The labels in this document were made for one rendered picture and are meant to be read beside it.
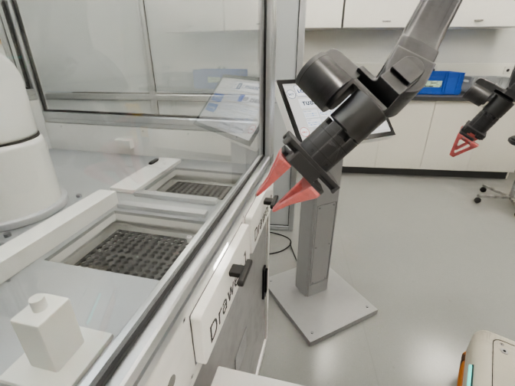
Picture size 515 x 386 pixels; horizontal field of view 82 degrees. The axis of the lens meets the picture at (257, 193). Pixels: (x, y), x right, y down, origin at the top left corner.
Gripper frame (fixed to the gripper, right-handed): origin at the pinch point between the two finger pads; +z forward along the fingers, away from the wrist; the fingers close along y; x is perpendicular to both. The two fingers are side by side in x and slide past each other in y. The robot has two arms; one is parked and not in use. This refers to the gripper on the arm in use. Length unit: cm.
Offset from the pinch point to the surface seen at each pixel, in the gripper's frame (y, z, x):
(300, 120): -3, -10, -79
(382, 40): -30, -136, -356
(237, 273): -8.0, 16.6, -5.9
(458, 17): -64, -189, -317
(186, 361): -8.4, 25.7, 8.4
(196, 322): -5.2, 20.3, 6.7
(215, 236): 0.4, 13.6, -5.4
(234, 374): -19.5, 27.8, 2.2
